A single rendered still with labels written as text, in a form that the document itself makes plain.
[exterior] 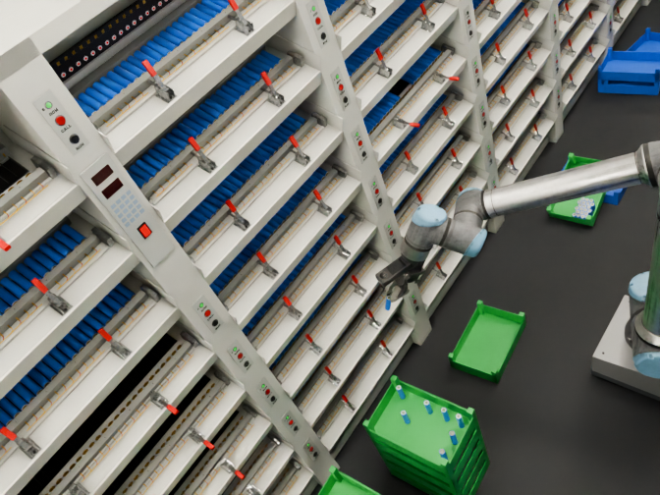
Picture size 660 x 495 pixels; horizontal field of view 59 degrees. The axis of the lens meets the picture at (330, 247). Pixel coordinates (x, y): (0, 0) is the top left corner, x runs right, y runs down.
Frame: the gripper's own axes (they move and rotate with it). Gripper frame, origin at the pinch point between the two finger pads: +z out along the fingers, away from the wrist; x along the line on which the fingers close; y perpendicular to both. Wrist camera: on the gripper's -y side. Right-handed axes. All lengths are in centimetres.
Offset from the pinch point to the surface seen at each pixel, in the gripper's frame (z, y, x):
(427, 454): 26, -5, -43
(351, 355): 33.3, -3.4, 2.6
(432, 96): -46, 34, 45
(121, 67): -66, -75, 36
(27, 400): -10, -108, -4
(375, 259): 5.4, 10.5, 20.8
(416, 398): 25.7, 3.8, -25.2
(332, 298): 11.7, -10.6, 14.3
